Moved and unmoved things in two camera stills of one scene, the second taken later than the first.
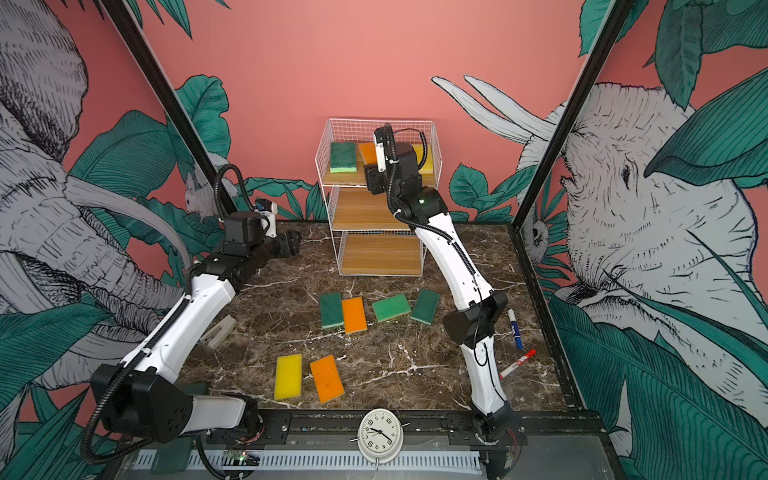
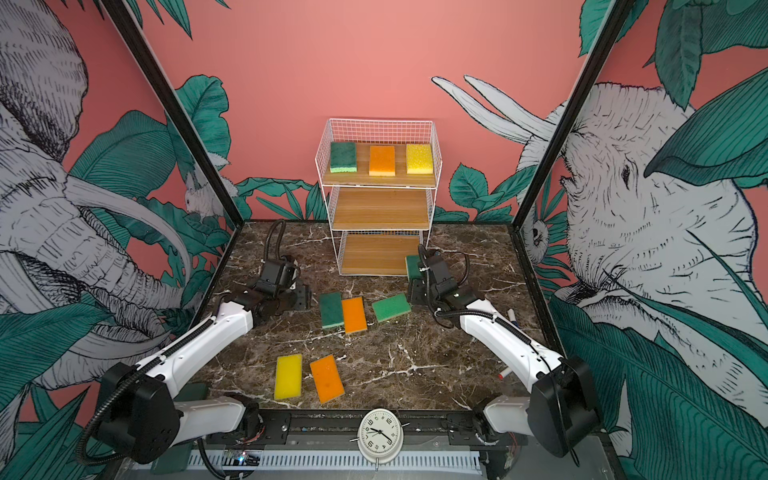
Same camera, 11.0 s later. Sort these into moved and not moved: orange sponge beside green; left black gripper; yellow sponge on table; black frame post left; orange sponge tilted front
Moved: left black gripper
Not moved: yellow sponge on table; orange sponge beside green; black frame post left; orange sponge tilted front
